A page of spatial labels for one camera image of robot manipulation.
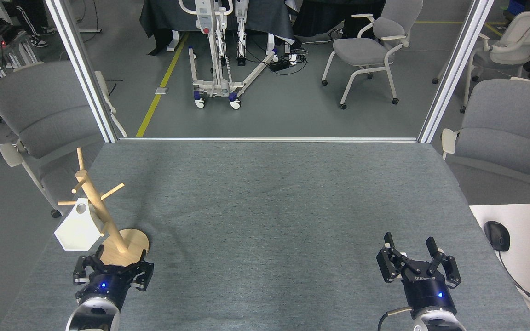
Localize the white stand on wheels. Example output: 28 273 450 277
178 0 280 110

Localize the silver frame post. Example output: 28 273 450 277
44 0 127 143
418 0 495 143

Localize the white hexagonal cup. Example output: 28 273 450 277
54 198 104 251

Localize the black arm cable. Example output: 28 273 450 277
377 307 414 331

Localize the black mouse cable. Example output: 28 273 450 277
497 251 530 318

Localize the wooden cup rack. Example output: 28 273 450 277
58 147 150 267

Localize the grey chair with white frame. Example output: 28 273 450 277
0 61 127 219
441 77 530 203
321 0 424 110

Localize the white mesh-back chair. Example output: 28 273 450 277
432 10 530 113

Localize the silver frame rail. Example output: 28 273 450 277
119 137 418 143

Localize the dark cloth covered table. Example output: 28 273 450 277
139 0 295 56

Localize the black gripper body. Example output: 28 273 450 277
76 271 130 309
403 272 456 318

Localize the person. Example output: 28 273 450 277
12 0 56 48

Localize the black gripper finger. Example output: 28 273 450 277
376 233 420 283
127 252 154 291
73 252 104 285
426 237 461 289

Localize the metal equipment rack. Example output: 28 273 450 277
0 21 40 79

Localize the black computer mouse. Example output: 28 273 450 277
484 221 511 252

